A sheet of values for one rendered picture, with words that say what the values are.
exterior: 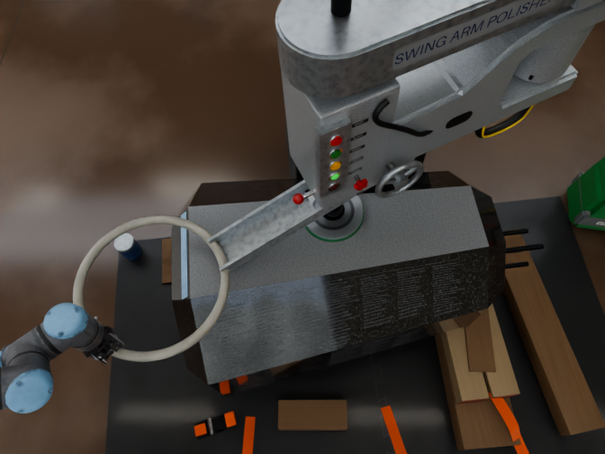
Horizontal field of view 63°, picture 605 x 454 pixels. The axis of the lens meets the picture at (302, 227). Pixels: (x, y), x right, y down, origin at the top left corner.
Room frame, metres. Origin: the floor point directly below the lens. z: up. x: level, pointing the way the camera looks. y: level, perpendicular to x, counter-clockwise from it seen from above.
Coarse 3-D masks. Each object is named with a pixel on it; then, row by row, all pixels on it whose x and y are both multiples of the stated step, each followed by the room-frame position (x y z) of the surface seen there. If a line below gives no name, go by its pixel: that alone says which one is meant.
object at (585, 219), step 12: (600, 168) 1.17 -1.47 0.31; (576, 180) 1.21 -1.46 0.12; (588, 180) 1.16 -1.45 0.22; (600, 180) 1.11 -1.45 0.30; (576, 192) 1.15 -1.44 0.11; (588, 192) 1.10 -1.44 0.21; (600, 192) 1.05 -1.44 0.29; (576, 204) 1.08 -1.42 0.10; (588, 204) 1.03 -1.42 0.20; (600, 204) 1.00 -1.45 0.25; (576, 216) 1.02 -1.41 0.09; (588, 216) 0.99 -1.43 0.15; (600, 216) 0.98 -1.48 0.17; (588, 228) 0.97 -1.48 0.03; (600, 228) 0.96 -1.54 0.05
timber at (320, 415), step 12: (288, 408) 0.21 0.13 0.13; (300, 408) 0.21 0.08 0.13; (312, 408) 0.20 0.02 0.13; (324, 408) 0.20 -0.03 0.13; (336, 408) 0.19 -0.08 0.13; (288, 420) 0.16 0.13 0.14; (300, 420) 0.16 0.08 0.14; (312, 420) 0.15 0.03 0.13; (324, 420) 0.15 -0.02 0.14; (336, 420) 0.15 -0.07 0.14
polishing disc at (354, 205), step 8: (312, 200) 0.82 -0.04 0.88; (352, 200) 0.81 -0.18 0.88; (360, 200) 0.81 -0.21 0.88; (352, 208) 0.78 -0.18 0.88; (360, 208) 0.78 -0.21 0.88; (344, 216) 0.75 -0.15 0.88; (352, 216) 0.75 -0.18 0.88; (360, 216) 0.74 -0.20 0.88; (312, 224) 0.73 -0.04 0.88; (320, 224) 0.73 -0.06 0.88; (328, 224) 0.72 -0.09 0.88; (336, 224) 0.72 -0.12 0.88; (344, 224) 0.72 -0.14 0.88; (352, 224) 0.72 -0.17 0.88; (312, 232) 0.70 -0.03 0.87; (320, 232) 0.70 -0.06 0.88; (328, 232) 0.69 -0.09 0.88; (336, 232) 0.69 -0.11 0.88; (344, 232) 0.69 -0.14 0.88; (352, 232) 0.69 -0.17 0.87
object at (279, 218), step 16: (288, 192) 0.78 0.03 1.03; (304, 192) 0.79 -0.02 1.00; (272, 208) 0.75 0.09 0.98; (288, 208) 0.74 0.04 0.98; (304, 208) 0.73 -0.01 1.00; (320, 208) 0.70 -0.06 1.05; (240, 224) 0.71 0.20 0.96; (256, 224) 0.71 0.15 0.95; (272, 224) 0.70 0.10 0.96; (288, 224) 0.69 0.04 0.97; (304, 224) 0.67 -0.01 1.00; (208, 240) 0.67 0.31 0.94; (224, 240) 0.68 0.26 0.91; (240, 240) 0.67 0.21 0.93; (256, 240) 0.66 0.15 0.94; (272, 240) 0.63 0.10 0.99; (240, 256) 0.60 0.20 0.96
